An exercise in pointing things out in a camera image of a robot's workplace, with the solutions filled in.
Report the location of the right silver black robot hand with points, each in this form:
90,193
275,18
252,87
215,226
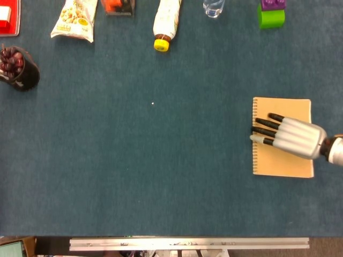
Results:
302,139

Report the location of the tan spiral notebook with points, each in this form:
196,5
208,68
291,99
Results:
281,166

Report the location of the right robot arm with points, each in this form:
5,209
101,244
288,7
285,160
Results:
336,151

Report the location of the green plastic block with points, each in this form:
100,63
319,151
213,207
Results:
270,18

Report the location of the purple building block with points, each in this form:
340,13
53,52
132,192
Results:
273,4

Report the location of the clear water bottle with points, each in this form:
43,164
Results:
213,9

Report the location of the white bottle yellow cap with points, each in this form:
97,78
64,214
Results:
166,21

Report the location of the teal felt table cover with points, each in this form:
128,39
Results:
120,147

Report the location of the clear box red toy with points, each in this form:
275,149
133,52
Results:
116,6

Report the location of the white snack bag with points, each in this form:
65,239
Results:
73,21

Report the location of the black cup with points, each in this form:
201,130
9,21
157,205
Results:
29,77

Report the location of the dark red grapes bunch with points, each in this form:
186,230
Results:
10,63

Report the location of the red tray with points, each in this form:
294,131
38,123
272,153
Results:
14,26

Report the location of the white red small box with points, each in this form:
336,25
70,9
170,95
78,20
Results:
4,13

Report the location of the aluminium profile rail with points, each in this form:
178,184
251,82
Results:
187,244

